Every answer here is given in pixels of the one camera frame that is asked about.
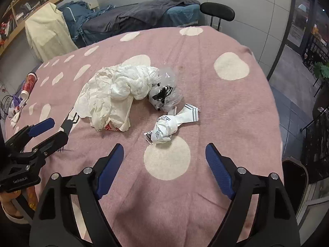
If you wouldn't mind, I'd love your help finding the blue bed cover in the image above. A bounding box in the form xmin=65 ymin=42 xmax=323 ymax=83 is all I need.
xmin=164 ymin=4 xmax=201 ymax=27

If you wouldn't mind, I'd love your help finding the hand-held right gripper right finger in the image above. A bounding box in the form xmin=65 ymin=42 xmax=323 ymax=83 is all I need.
xmin=203 ymin=143 xmax=301 ymax=247

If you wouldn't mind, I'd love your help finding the black chair backrest far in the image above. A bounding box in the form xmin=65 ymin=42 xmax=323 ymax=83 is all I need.
xmin=200 ymin=2 xmax=235 ymax=33

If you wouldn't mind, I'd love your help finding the white paper bag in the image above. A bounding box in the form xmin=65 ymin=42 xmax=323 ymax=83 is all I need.
xmin=74 ymin=67 xmax=134 ymax=132

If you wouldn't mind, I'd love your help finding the clear plastic bag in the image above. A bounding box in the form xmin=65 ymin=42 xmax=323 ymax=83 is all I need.
xmin=148 ymin=67 xmax=184 ymax=112

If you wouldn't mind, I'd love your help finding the green potted plant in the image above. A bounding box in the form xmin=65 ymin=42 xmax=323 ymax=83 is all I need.
xmin=314 ymin=62 xmax=329 ymax=79

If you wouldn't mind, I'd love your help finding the wooden shelf unit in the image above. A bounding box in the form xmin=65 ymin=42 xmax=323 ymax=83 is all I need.
xmin=0 ymin=0 xmax=65 ymax=57

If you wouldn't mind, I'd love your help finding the white crumpled plastic bag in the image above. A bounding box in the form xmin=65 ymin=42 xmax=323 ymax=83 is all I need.
xmin=110 ymin=65 xmax=160 ymax=101

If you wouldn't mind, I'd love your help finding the person's left hand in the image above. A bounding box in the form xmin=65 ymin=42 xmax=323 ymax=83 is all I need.
xmin=0 ymin=186 xmax=38 ymax=219

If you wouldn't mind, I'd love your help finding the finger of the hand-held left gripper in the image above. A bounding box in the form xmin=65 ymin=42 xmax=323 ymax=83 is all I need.
xmin=15 ymin=131 xmax=69 ymax=160
xmin=4 ymin=118 xmax=55 ymax=151

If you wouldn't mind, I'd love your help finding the glass door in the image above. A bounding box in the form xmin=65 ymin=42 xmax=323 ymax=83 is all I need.
xmin=284 ymin=0 xmax=315 ymax=56

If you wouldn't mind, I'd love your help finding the black metal display table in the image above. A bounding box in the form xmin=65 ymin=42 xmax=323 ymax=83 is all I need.
xmin=302 ymin=31 xmax=329 ymax=70

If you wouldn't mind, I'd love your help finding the white printed wrapper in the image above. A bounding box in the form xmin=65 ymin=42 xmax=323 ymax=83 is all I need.
xmin=144 ymin=103 xmax=199 ymax=146

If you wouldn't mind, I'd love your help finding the dark grey blanket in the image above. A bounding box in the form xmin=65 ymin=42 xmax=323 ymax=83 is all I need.
xmin=82 ymin=0 xmax=201 ymax=44

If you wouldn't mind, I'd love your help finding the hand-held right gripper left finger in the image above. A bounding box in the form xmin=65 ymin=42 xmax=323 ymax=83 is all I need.
xmin=29 ymin=143 xmax=126 ymax=247

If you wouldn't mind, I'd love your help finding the blue fringed blanket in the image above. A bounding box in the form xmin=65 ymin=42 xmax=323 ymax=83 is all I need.
xmin=58 ymin=0 xmax=114 ymax=45

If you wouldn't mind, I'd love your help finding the black metal rack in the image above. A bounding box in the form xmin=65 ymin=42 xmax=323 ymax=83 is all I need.
xmin=299 ymin=108 xmax=329 ymax=183

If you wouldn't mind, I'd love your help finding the person's left forearm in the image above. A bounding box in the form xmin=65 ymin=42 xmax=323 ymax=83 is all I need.
xmin=0 ymin=212 xmax=32 ymax=247

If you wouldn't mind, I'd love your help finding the pink polka dot blanket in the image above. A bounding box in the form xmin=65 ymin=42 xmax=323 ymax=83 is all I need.
xmin=4 ymin=26 xmax=284 ymax=247

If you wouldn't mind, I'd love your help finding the cream cloth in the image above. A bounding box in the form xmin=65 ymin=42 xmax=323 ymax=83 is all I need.
xmin=25 ymin=2 xmax=79 ymax=62

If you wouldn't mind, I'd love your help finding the white crumpled tissue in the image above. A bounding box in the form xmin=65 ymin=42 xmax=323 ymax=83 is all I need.
xmin=9 ymin=105 xmax=26 ymax=128

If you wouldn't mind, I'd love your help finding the black cable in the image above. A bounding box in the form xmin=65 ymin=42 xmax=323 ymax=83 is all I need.
xmin=0 ymin=95 xmax=14 ymax=116

